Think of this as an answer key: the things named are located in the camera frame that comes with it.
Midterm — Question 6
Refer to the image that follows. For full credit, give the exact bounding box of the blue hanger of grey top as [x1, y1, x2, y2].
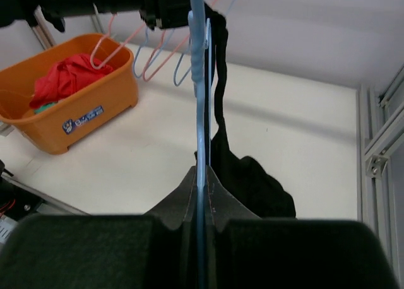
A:
[132, 27, 151, 79]

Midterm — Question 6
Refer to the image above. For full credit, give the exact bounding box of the blue hanger of red top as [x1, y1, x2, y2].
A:
[172, 0, 244, 87]

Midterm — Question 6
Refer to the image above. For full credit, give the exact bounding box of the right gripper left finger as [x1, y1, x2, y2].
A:
[0, 164, 198, 289]

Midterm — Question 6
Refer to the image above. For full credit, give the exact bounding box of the pink hanger of green top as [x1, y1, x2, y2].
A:
[141, 30, 189, 83]

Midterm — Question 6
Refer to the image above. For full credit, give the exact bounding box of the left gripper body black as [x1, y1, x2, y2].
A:
[139, 0, 191, 30]

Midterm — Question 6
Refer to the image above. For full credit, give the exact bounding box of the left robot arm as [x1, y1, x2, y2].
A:
[1, 0, 191, 33]

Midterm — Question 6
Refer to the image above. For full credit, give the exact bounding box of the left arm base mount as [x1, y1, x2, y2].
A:
[1, 161, 44, 221]

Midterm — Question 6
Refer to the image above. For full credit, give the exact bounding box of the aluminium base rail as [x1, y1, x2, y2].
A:
[2, 174, 88, 215]

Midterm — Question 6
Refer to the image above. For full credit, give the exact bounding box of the orange plastic tub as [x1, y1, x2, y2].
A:
[1, 33, 138, 155]

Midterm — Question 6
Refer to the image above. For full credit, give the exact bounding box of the green tank top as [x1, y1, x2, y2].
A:
[34, 102, 57, 114]

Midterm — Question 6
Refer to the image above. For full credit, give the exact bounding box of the blue hanger of black top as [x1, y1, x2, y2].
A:
[188, 0, 211, 288]

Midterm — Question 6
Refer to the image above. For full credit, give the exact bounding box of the black tank top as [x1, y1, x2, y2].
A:
[205, 4, 296, 218]

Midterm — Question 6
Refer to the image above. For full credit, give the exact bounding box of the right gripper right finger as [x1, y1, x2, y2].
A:
[204, 163, 398, 289]

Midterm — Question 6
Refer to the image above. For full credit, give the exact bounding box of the red tank top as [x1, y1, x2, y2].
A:
[30, 54, 114, 110]

